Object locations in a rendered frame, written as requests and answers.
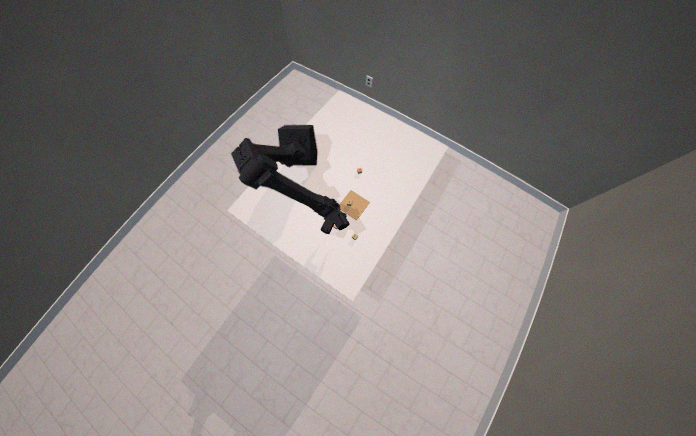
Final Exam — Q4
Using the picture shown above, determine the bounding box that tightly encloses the tan mat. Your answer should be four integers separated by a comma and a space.
339, 190, 370, 220

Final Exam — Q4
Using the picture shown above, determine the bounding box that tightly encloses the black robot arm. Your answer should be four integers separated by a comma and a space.
231, 131, 350, 234

